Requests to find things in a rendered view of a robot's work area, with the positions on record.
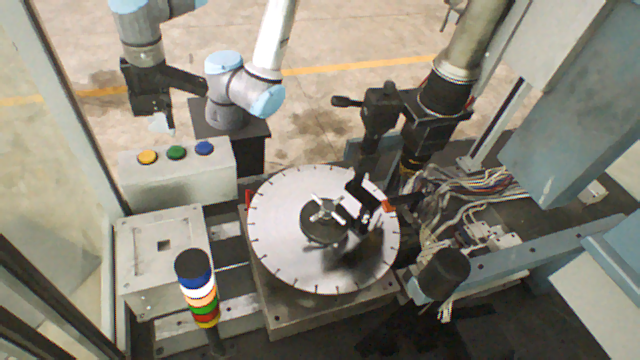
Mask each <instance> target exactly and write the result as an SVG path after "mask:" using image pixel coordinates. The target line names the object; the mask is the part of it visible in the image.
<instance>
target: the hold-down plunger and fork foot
mask: <svg viewBox="0 0 640 360"><path fill-rule="evenodd" d="M364 177H365V174H354V178H353V179H352V180H350V181H349V182H347V183H346V185H344V188H343V189H344V190H346V191H347V192H348V193H350V194H351V195H352V197H353V198H354V199H355V200H357V201H358V202H359V203H360V204H361V207H360V210H359V215H360V218H361V220H363V218H364V215H365V213H366V210H369V211H370V220H372V218H373V216H374V213H375V212H376V211H377V210H378V209H380V207H381V205H382V202H381V201H380V200H379V199H377V198H376V197H375V195H374V194H373V193H371V192H370V191H369V190H368V189H366V188H364V187H363V186H362V183H363V180H364Z"/></svg>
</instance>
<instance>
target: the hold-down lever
mask: <svg viewBox="0 0 640 360"><path fill-rule="evenodd" d="M362 102H363V101H362V100H354V99H351V98H349V97H347V96H340V95H333V96H332V97H331V105H332V106H333V107H338V108H349V107H357V108H361V106H362Z"/></svg>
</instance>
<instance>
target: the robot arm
mask: <svg viewBox="0 0 640 360"><path fill-rule="evenodd" d="M208 1H209V0H108V5H109V8H110V9H111V12H112V15H113V18H114V21H115V26H116V29H117V32H118V36H119V39H120V42H121V46H122V49H123V53H124V57H119V62H120V64H119V67H120V70H121V73H123V77H124V80H125V83H126V86H127V95H128V101H129V104H130V107H131V110H133V113H134V116H135V117H138V116H144V117H145V116H147V120H148V121H150V122H152V123H150V124H149V126H148V130H149V131H150V132H162V133H169V134H170V136H171V137H174V135H175V133H176V127H175V121H174V116H173V111H172V109H173V105H172V98H171V93H170V87H171V88H174V89H177V90H180V91H185V92H188V93H191V94H194V95H197V96H200V97H204V96H205V95H207V93H208V94H209V99H208V104H207V107H205V118H207V121H208V122H209V123H210V124H211V125H212V127H214V128H216V129H219V130H236V129H239V128H241V127H243V125H244V124H246V123H247V121H248V120H249V112H250V114H254V115H256V116H258V117H260V118H267V117H269V116H271V115H273V114H274V113H276V112H277V111H278V110H279V109H280V107H281V106H282V104H283V102H284V100H285V97H286V89H285V87H284V86H283V85H281V84H282V81H283V74H282V72H281V66H282V63H283V59H284V55H285V51H286V48H287V45H288V41H289V38H290V35H291V30H292V27H293V24H294V20H295V17H296V13H298V10H299V6H300V2H301V0H267V1H266V5H265V10H264V14H263V18H262V22H261V26H260V30H259V35H258V39H257V43H256V47H255V51H254V55H253V59H251V61H249V62H248V63H246V64H245V65H243V58H242V55H241V54H240V53H239V52H237V51H233V50H220V51H216V52H213V53H211V54H210V56H209V57H208V58H207V59H206V61H204V68H206V69H204V72H206V77H207V78H206V77H202V76H199V75H196V74H194V73H191V72H188V71H185V70H182V69H179V68H176V67H173V66H170V65H167V63H166V58H165V57H166V52H165V47H164V42H163V37H162V32H161V28H160V24H161V23H164V22H166V21H169V20H172V19H174V18H177V17H180V16H183V15H185V14H188V13H190V12H195V11H196V10H197V9H199V8H201V7H204V6H206V5H207V3H208Z"/></svg>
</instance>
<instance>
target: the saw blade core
mask: <svg viewBox="0 0 640 360"><path fill-rule="evenodd" d="M314 165H315V169H314ZM314 165H313V164H306V165H300V166H297V167H299V169H300V171H299V169H297V167H296V166H295V167H291V168H288V169H286V170H283V171H282V173H283V174H284V175H285V177H284V176H283V174H282V173H279V174H277V175H276V176H273V177H272V178H270V179H269V180H268V182H267V181H266V182H265V183H264V184H263V185H262V186H261V188H260V189H259V190H258V191H257V193H256V194H255V197H254V199H255V200H259V201H260V202H259V203H258V202H254V201H252V202H251V204H250V208H249V210H248V216H247V224H255V225H247V230H248V235H249V239H250V241H253V243H251V246H253V248H254V250H255V252H256V254H257V256H258V257H259V259H260V258H262V257H263V256H264V255H267V256H266V257H263V258H262V259H260V260H261V261H262V263H263V264H264V266H265V267H266V268H267V269H268V270H269V271H270V272H271V273H272V274H274V273H276V272H277V271H278V269H280V271H279V272H278V273H277V274H276V276H277V277H278V278H280V279H281V280H283V281H285V282H286V283H288V284H290V285H292V286H293V284H294V281H295V279H297V281H296V283H295V285H294V287H297V289H300V290H303V291H307V292H311V293H315V285H317V289H316V294H325V295H337V290H336V287H335V286H338V294H346V293H351V292H355V291H358V290H359V289H363V287H365V286H368V285H370V284H372V283H373V282H375V281H376V280H377V279H379V278H380V277H381V276H382V275H383V274H384V273H385V272H386V271H387V270H388V268H390V266H391V264H392V263H393V261H394V259H395V257H396V254H397V252H398V251H397V250H398V248H399V241H400V234H398V233H400V229H399V223H398V218H397V217H396V216H397V215H396V213H395V211H394V210H391V211H385V209H384V207H383V205H381V207H380V209H378V210H377V211H376V212H375V213H374V216H373V218H372V220H370V218H368V220H361V218H360V215H359V210H360V207H361V204H360V203H359V202H358V201H357V200H355V199H354V198H353V197H352V195H351V194H350V193H348V192H347V191H346V190H344V189H343V188H344V185H346V183H347V182H349V181H350V180H352V179H353V178H354V174H355V173H353V171H351V170H349V173H348V175H346V174H347V171H348V169H344V168H341V167H338V166H333V165H332V170H330V169H331V165H326V164H314ZM269 182H270V183H272V185H271V184H270V183H269ZM362 186H363V187H364V188H366V189H368V190H369V191H370V192H371V193H373V194H374V195H375V197H376V198H377V199H379V200H380V201H381V200H384V199H386V197H385V195H384V194H383V193H382V192H381V191H380V190H379V189H377V187H376V186H375V185H374V184H373V183H371V182H370V181H369V180H366V179H365V178H364V180H363V183H362ZM376 189H377V190H376ZM373 190H376V191H373ZM312 192H314V193H315V194H316V195H317V197H318V198H329V199H332V200H336V199H337V198H339V197H340V195H343V197H344V199H343V200H342V201H341V202H339V203H340V204H342V205H343V206H345V207H346V209H347V210H348V212H349V214H350V217H351V225H350V229H349V231H348V233H347V234H346V235H345V236H343V237H342V238H341V239H339V240H337V241H334V243H326V242H320V241H316V240H314V239H312V238H310V237H309V236H308V235H306V234H305V232H304V231H303V230H302V228H301V225H300V212H301V209H302V207H303V206H304V205H305V204H306V203H307V202H309V201H310V200H313V198H312V197H311V193H312ZM258 193H260V194H258ZM261 194H263V195H261ZM254 199H253V200H254ZM253 208H257V209H253ZM390 216H392V217H393V218H391V217H390ZM393 232H395V233H393ZM256 239H258V241H254V240H256ZM391 247H392V248H393V249H391ZM394 249H396V250H394ZM383 261H385V263H383ZM386 263H387V264H388V266H387V264H386ZM372 274H374V276H375V277H376V278H377V279H376V278H375V277H374V276H372ZM355 282H357V283H358V286H359V289H358V286H357V284H355Z"/></svg>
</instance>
